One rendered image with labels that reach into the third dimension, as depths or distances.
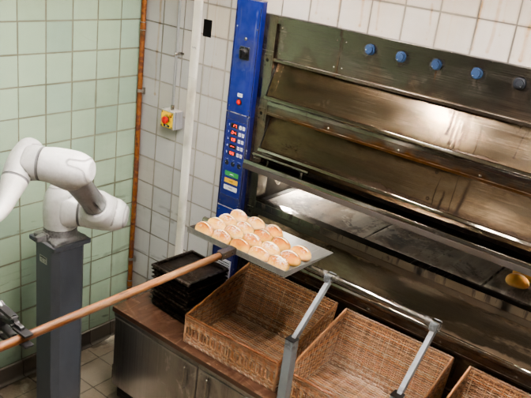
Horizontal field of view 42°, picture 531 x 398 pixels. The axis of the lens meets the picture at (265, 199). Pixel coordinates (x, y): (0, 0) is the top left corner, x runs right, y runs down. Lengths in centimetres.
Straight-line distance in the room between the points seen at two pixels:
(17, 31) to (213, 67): 94
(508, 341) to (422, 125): 95
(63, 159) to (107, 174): 134
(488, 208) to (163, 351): 168
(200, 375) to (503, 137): 172
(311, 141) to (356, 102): 32
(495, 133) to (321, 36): 89
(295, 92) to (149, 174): 117
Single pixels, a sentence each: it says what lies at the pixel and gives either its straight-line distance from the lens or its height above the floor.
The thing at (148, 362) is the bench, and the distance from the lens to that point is 359.
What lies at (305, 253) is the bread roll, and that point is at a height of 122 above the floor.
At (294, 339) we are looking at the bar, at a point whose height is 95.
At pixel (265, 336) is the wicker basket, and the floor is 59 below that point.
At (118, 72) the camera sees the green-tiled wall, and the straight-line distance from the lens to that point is 384.
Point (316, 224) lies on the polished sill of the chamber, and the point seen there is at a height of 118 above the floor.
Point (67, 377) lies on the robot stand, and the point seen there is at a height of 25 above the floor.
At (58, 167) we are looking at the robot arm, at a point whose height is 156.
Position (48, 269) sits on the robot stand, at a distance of 338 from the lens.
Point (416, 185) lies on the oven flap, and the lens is 298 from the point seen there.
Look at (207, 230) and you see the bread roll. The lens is 301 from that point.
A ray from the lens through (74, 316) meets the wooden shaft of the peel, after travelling 238.
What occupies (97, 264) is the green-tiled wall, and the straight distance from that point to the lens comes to 416.
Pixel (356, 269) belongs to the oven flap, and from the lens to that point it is 325.
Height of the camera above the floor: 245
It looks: 21 degrees down
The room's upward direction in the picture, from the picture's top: 7 degrees clockwise
